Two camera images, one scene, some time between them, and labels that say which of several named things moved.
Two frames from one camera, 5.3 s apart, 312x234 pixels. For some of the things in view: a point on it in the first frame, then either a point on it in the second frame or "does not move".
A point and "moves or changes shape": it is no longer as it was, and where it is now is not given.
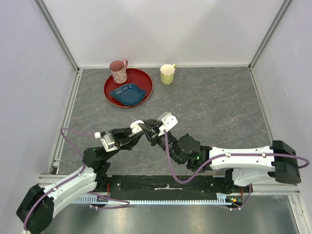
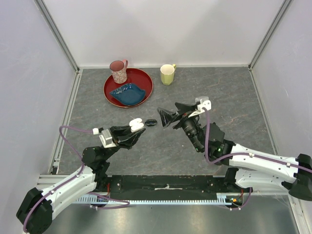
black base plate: [165, 187] does not move
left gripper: [122, 139] does not move
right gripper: [152, 134] -> [167, 117]
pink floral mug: [118, 69] does not move
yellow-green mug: [167, 72] does not move
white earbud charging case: [135, 126] moves or changes shape
